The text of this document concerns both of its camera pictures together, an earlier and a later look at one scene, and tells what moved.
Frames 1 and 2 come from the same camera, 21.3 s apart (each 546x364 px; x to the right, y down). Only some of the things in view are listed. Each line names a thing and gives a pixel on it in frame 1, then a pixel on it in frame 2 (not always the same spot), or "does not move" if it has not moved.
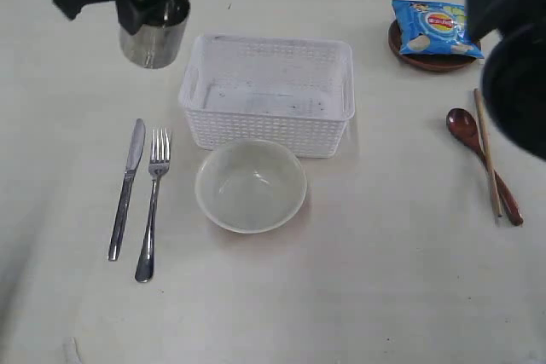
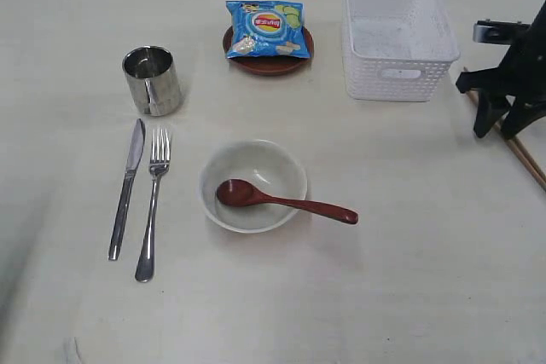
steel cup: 157,43 → 152,81
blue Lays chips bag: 434,28 → 268,28
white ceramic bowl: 250,186 does not move
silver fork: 159,158 does not move
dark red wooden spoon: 463,126 → 239,193
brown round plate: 423,61 → 270,65
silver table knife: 119,223 does not move
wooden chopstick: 480,114 → 511,146
